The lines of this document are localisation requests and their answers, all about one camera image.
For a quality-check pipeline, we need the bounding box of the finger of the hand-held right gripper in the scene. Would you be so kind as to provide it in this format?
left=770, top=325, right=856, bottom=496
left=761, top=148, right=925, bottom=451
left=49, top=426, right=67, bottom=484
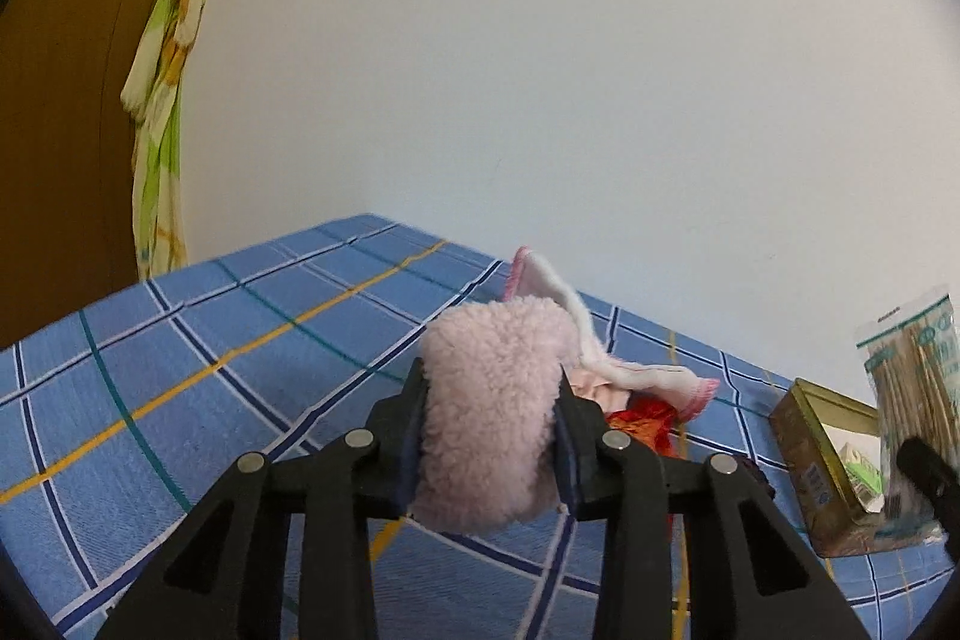
left=896, top=436, right=960, bottom=536

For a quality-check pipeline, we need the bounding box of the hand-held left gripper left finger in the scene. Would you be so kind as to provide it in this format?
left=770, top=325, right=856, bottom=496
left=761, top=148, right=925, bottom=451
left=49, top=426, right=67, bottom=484
left=96, top=356, right=430, bottom=640

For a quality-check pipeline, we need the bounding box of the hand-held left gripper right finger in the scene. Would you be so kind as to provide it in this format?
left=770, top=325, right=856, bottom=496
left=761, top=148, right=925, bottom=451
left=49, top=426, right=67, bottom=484
left=553, top=365, right=872, bottom=640

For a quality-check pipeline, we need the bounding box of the pink fluffy plush cloth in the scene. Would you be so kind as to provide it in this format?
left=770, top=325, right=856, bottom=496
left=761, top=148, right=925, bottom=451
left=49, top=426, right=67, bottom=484
left=411, top=299, right=582, bottom=532

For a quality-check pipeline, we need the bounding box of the red embroidered drawstring pouch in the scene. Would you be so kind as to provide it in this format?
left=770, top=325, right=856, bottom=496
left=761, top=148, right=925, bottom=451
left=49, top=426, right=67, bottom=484
left=604, top=394, right=697, bottom=461

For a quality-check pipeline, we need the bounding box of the clear bag of cotton swabs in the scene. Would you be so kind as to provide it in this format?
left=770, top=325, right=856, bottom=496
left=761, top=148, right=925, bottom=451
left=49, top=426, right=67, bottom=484
left=855, top=286, right=960, bottom=536

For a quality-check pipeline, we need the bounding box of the gold metal tin box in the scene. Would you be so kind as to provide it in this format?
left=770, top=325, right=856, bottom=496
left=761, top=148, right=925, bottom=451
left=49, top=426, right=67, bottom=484
left=769, top=379, right=938, bottom=558

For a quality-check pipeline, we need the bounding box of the white towel with pink edge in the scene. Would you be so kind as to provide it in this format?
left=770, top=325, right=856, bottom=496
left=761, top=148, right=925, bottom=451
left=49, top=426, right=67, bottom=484
left=501, top=246, right=719, bottom=420

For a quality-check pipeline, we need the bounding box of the blue plaid bedsheet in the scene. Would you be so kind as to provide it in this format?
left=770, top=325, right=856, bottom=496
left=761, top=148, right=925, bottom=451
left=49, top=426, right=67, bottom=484
left=0, top=214, right=957, bottom=640

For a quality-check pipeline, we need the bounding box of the green yellow floral cloth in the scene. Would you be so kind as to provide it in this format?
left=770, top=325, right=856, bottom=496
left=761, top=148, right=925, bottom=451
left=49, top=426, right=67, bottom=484
left=120, top=0, right=230, bottom=277

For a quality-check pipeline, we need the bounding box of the brown wooden door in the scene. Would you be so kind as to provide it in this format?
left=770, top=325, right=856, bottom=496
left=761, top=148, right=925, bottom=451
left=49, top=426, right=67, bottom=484
left=0, top=0, right=237, bottom=348

